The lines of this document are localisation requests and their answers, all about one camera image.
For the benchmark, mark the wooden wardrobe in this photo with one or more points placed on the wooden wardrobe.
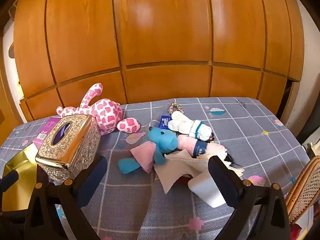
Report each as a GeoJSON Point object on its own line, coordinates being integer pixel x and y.
{"type": "Point", "coordinates": [162, 30]}

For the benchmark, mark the white pink plush toy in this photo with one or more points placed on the white pink plush toy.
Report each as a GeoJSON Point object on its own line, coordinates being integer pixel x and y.
{"type": "Point", "coordinates": [175, 172]}

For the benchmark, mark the black hair piece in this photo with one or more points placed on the black hair piece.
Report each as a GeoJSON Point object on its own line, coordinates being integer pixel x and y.
{"type": "Point", "coordinates": [232, 161]}

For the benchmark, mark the silver embossed tissue box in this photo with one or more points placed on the silver embossed tissue box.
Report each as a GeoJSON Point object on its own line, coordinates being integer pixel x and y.
{"type": "Point", "coordinates": [75, 147]}

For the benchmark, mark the blue tissue packet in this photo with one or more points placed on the blue tissue packet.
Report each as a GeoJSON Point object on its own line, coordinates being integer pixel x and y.
{"type": "Point", "coordinates": [165, 122]}

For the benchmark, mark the purple cardboard box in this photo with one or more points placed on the purple cardboard box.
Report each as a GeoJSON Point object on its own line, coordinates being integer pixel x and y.
{"type": "Point", "coordinates": [45, 132]}

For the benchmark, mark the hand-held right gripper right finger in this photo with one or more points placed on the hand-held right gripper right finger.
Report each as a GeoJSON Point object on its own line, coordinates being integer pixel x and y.
{"type": "Point", "coordinates": [226, 187]}

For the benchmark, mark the colourful printed cloth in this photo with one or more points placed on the colourful printed cloth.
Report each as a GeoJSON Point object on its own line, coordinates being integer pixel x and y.
{"type": "Point", "coordinates": [296, 232]}

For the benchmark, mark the rattan chair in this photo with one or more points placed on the rattan chair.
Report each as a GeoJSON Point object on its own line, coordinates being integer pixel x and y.
{"type": "Point", "coordinates": [305, 187]}

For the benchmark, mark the beige knit glove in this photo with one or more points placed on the beige knit glove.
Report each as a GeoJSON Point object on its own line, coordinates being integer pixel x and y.
{"type": "Point", "coordinates": [197, 130]}

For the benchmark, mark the pink towel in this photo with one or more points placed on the pink towel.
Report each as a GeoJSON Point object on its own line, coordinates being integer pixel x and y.
{"type": "Point", "coordinates": [187, 145]}

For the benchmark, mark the pink spotted plush toy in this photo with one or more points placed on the pink spotted plush toy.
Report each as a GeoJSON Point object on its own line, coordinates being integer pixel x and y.
{"type": "Point", "coordinates": [105, 112]}

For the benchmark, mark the beige satin scrunchie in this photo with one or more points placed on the beige satin scrunchie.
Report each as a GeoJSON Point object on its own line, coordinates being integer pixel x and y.
{"type": "Point", "coordinates": [170, 110]}

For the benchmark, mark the white foam block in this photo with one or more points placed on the white foam block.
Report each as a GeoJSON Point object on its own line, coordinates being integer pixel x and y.
{"type": "Point", "coordinates": [205, 190]}

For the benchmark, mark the gold tray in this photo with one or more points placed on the gold tray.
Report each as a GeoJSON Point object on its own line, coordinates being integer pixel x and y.
{"type": "Point", "coordinates": [20, 160]}

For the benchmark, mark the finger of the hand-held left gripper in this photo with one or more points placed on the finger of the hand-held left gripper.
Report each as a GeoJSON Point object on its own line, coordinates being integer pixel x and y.
{"type": "Point", "coordinates": [8, 181]}

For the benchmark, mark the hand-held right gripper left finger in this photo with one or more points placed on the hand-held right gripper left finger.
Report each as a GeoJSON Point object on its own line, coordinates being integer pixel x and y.
{"type": "Point", "coordinates": [91, 180]}

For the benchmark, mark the colourful beaded hair clip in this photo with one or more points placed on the colourful beaded hair clip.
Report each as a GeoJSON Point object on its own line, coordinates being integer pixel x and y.
{"type": "Point", "coordinates": [212, 137]}

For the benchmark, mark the blue plush toy pink cloth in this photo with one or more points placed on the blue plush toy pink cloth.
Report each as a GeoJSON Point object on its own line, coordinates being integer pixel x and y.
{"type": "Point", "coordinates": [162, 140]}

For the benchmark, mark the grey checked printed bedsheet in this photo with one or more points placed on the grey checked printed bedsheet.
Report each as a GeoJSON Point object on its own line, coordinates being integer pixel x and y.
{"type": "Point", "coordinates": [250, 135]}

